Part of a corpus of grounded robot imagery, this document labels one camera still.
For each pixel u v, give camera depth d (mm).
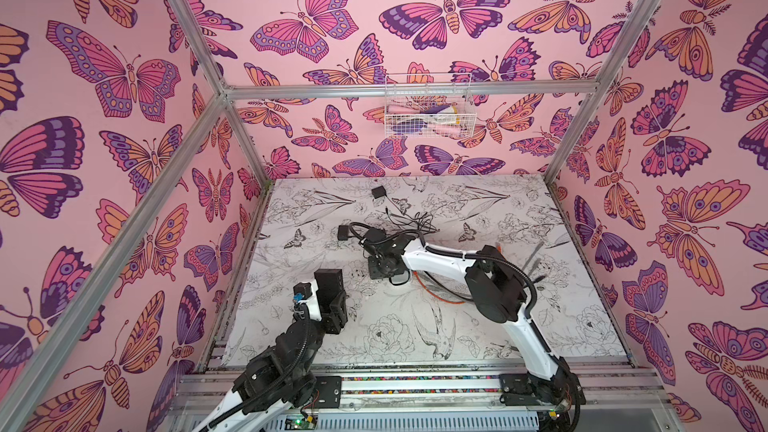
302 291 623
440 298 898
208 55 853
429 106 955
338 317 671
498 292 556
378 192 1165
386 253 727
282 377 507
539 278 923
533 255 983
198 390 761
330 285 728
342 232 1036
